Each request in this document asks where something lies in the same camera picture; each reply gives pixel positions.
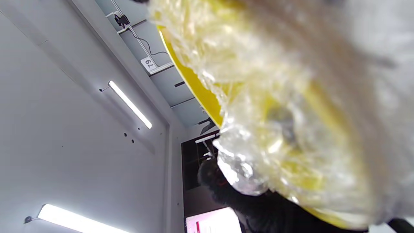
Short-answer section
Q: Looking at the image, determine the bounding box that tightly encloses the long ceiling lamp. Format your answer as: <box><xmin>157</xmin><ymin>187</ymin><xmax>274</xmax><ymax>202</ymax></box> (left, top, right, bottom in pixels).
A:
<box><xmin>37</xmin><ymin>204</ymin><xmax>131</xmax><ymax>233</ymax></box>
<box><xmin>108</xmin><ymin>80</ymin><xmax>153</xmax><ymax>129</ymax></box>

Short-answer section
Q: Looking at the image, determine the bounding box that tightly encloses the person's left hand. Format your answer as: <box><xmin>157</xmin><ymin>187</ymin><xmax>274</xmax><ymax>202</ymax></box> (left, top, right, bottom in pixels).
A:
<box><xmin>197</xmin><ymin>159</ymin><xmax>369</xmax><ymax>233</ymax></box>

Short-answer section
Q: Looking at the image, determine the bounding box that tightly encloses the monitor with pink screen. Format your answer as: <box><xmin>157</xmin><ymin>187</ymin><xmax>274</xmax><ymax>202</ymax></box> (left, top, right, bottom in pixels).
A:
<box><xmin>186</xmin><ymin>207</ymin><xmax>243</xmax><ymax>233</ymax></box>

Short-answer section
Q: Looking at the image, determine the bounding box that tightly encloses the dark screen on tripod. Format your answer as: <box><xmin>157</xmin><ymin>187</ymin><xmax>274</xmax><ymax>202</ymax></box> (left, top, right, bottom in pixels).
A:
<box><xmin>199</xmin><ymin>117</ymin><xmax>216</xmax><ymax>136</ymax></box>

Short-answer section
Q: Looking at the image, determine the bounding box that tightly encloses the clear plastic food cover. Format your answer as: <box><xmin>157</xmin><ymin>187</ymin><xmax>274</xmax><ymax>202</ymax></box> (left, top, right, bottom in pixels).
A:
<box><xmin>147</xmin><ymin>0</ymin><xmax>414</xmax><ymax>227</ymax></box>

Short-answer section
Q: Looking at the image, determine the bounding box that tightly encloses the yellow plastic bowl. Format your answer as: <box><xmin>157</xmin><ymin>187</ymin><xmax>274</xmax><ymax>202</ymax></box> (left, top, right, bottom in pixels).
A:
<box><xmin>157</xmin><ymin>0</ymin><xmax>372</xmax><ymax>230</ymax></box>

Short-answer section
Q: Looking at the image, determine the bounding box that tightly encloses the white aluminium frame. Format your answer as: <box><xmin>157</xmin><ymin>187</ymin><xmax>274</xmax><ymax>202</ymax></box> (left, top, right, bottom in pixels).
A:
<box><xmin>195</xmin><ymin>132</ymin><xmax>221</xmax><ymax>161</ymax></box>
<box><xmin>105</xmin><ymin>0</ymin><xmax>175</xmax><ymax>76</ymax></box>

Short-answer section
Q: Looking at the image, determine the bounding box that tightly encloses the dark wooden bookshelf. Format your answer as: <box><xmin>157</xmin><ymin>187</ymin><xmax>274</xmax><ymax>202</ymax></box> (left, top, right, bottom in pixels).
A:
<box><xmin>181</xmin><ymin>129</ymin><xmax>222</xmax><ymax>192</ymax></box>

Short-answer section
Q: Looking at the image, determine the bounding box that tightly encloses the black frame camera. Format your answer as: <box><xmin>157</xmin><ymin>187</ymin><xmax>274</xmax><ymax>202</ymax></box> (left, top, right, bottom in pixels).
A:
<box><xmin>114</xmin><ymin>14</ymin><xmax>130</xmax><ymax>28</ymax></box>

